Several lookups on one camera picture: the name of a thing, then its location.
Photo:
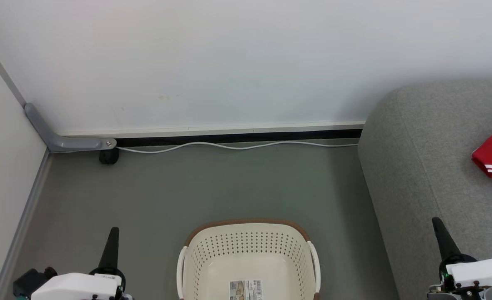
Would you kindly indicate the cream perforated laundry basket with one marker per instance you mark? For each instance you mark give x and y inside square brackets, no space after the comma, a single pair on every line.
[246,241]

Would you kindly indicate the grey fabric sofa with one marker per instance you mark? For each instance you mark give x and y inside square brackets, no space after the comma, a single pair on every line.
[429,166]

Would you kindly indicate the grey metal partition foot bracket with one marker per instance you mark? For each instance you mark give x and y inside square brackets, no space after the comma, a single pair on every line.
[71,143]

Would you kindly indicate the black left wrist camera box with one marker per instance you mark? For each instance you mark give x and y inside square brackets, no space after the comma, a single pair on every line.
[29,281]

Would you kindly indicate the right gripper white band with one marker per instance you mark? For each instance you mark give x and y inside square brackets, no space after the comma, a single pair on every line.
[479,273]

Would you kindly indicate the black caster wheel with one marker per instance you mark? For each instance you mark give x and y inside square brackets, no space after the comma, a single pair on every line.
[109,156]

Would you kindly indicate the white baseboard strip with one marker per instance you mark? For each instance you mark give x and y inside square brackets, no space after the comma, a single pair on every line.
[212,130]

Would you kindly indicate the grey partition corner strip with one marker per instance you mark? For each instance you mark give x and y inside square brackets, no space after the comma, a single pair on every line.
[2,68]

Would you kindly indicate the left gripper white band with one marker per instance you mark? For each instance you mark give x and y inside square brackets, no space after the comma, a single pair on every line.
[75,287]

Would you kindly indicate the grey partition bottom rail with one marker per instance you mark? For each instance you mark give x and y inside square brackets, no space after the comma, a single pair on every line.
[21,225]

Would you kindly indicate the paper label sticker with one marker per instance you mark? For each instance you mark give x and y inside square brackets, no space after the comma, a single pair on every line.
[246,289]

